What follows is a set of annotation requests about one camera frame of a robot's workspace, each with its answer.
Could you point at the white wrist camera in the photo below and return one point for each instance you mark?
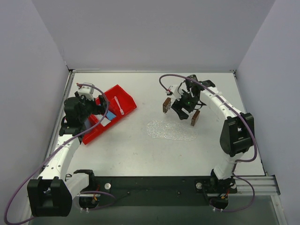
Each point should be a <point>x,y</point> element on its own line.
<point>173,90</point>
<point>86,90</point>

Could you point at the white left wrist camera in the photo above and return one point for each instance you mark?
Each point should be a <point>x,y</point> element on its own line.
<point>86,90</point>

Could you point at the clear textured glass tray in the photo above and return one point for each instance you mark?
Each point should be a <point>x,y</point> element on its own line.
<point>161,129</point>

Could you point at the clear textured holder with wood ends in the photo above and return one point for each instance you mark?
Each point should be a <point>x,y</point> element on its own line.
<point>166,107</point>

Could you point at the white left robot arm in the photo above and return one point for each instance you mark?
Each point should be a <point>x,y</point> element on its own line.
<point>50,195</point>

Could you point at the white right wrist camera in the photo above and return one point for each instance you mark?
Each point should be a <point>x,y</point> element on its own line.
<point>173,90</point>

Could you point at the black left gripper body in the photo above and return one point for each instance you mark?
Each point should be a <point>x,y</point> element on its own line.
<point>99,107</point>

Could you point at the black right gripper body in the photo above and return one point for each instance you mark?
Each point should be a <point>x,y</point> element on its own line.
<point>182,107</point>

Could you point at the pink toothbrush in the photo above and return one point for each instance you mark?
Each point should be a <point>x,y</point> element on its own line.
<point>118,104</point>

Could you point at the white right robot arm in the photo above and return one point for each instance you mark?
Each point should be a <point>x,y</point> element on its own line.
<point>237,135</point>

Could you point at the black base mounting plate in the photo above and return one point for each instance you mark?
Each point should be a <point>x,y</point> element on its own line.
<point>155,191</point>

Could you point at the blue toothpaste tube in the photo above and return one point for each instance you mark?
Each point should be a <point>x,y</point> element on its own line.
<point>110,115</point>

